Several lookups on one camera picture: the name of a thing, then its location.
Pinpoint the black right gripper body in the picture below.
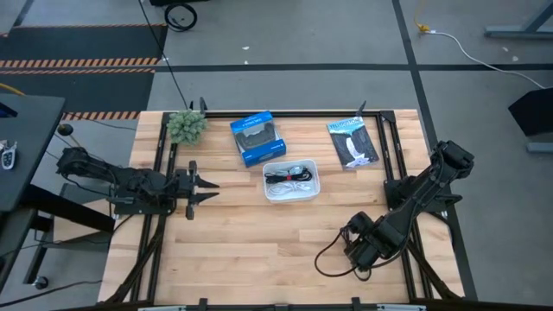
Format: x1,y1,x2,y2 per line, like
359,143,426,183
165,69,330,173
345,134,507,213
343,211,392,270

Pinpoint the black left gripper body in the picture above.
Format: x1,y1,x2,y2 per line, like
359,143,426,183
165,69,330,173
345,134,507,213
174,160,200,221

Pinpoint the dark brown USB-C cable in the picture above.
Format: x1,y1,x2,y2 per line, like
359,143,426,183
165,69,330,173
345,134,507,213
314,227,373,282

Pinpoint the black cable with red tie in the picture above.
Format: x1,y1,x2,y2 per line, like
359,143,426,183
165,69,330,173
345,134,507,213
264,168,314,186

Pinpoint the white USB-C cable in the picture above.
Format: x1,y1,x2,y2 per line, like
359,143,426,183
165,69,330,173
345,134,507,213
266,180,315,199

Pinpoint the light blue USB-C cable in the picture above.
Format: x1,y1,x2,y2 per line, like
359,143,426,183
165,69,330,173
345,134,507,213
279,162,307,175

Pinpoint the green succulent plant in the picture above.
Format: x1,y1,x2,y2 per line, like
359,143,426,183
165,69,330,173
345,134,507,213
166,110,208,145

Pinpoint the blue game controller box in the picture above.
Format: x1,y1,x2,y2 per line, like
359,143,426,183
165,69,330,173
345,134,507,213
229,111,288,168

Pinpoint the white plastic tray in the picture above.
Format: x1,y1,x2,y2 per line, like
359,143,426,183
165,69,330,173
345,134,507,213
262,158,321,205

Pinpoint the waterfall cover magazine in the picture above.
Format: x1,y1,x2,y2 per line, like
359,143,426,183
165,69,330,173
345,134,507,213
326,115,381,170

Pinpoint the black hazard-striped floor mat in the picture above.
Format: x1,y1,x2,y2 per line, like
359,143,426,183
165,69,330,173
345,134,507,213
0,68,156,122
0,23,169,70

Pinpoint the black desk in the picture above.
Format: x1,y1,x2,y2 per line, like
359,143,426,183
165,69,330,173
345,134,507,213
0,92,116,295

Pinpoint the white key fob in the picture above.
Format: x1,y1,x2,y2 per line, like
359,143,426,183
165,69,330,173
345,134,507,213
0,141,19,171

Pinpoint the grey metal foot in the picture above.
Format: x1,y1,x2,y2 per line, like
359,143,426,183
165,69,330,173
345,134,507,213
525,141,553,155

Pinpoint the black box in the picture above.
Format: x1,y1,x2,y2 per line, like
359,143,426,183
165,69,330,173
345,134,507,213
507,86,553,137

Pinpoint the yellow plug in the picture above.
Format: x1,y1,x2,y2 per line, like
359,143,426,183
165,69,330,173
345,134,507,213
413,8,431,34

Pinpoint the grey metal desk leg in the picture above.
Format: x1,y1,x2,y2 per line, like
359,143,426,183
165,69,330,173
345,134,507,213
483,0,553,41

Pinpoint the black sleeved cable bundle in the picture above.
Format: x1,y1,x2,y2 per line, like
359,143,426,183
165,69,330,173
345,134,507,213
404,241,460,301
105,212,168,304

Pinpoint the black aluminium table frame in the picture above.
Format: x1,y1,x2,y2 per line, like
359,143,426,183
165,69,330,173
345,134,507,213
103,97,467,305

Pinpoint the long black floor cable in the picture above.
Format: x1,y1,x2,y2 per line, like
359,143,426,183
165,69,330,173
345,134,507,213
137,0,192,110

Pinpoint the coiled black cable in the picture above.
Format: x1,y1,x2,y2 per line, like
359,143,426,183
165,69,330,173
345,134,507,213
163,3,199,33

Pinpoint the yellow floor cable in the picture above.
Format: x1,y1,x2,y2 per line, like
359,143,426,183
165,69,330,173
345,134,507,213
0,83,27,97

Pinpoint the white floor cable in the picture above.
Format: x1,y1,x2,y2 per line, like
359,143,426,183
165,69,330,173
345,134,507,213
425,29,547,90

